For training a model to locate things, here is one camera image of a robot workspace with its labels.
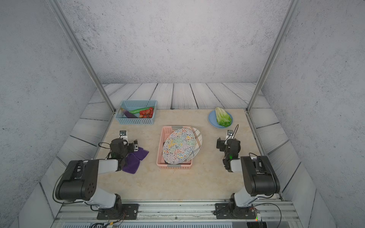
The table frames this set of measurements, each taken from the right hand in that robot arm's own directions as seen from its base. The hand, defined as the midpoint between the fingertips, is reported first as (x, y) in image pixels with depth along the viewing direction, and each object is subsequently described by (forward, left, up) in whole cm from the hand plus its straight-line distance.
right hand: (228, 137), depth 94 cm
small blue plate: (+20, +7, -6) cm, 22 cm away
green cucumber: (+30, +68, -4) cm, 74 cm away
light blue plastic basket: (+35, +73, -3) cm, 81 cm away
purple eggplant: (+25, +75, -5) cm, 80 cm away
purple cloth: (-14, +61, -4) cm, 63 cm away
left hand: (-2, +64, 0) cm, 64 cm away
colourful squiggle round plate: (-5, +33, -1) cm, 34 cm away
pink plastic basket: (+7, +44, -2) cm, 44 cm away
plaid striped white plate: (-7, +20, +4) cm, 22 cm away
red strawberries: (+24, +59, -2) cm, 64 cm away
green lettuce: (+19, +1, -2) cm, 19 cm away
